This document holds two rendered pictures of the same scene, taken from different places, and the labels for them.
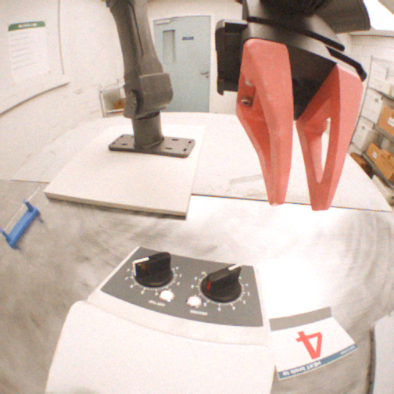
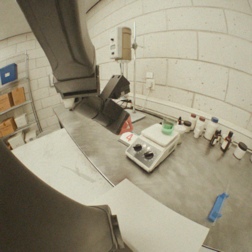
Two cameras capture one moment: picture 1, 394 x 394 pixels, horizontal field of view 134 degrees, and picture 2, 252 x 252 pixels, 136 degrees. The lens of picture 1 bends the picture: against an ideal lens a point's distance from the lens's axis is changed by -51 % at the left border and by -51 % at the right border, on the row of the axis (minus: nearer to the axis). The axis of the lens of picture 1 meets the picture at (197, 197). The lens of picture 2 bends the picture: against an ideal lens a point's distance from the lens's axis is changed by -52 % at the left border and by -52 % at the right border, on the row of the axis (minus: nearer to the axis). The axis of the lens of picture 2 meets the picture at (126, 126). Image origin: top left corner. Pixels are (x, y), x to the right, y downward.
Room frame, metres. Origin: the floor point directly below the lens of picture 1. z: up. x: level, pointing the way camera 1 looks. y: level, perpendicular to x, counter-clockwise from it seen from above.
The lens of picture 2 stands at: (0.31, 0.14, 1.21)
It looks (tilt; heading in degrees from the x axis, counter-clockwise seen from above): 28 degrees down; 219
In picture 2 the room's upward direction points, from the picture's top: straight up
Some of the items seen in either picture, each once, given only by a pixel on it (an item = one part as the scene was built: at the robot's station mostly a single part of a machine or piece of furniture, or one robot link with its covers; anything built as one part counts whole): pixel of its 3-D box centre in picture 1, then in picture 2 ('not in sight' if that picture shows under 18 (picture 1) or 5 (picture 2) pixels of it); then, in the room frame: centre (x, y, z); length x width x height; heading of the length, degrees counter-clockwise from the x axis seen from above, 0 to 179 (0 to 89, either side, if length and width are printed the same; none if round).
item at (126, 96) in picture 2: not in sight; (123, 79); (-0.22, -0.31, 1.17); 0.07 x 0.07 x 0.25
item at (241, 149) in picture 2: not in sight; (240, 150); (-0.26, 0.49, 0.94); 0.07 x 0.07 x 0.07
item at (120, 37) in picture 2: not in sight; (120, 44); (-0.20, -0.31, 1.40); 0.15 x 0.11 x 0.24; 173
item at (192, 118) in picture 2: not in sight; (192, 121); (-0.38, 0.14, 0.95); 0.06 x 0.06 x 0.10
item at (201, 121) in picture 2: not in sight; (200, 125); (-0.34, 0.19, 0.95); 0.06 x 0.06 x 0.11
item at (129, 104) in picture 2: not in sight; (118, 100); (-0.48, -0.60, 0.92); 0.40 x 0.06 x 0.04; 83
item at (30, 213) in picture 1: (17, 220); (220, 205); (0.11, 0.34, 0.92); 0.10 x 0.03 x 0.04; 165
